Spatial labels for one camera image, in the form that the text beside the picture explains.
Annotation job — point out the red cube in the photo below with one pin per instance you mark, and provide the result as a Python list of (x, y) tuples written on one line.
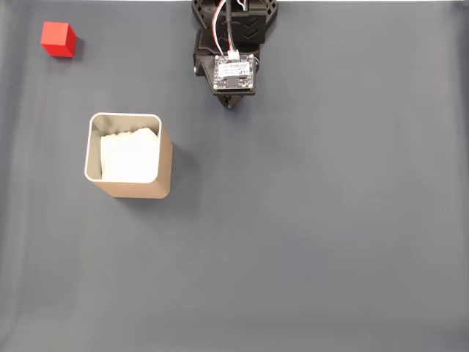
[(56, 38)]

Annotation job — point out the tan square metal box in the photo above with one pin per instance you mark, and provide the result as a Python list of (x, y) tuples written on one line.
[(165, 165)]

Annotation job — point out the white tissue paper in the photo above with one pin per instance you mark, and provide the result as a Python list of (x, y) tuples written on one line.
[(128, 157)]

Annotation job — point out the camera circuit board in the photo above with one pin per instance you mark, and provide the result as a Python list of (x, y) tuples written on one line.
[(234, 73)]

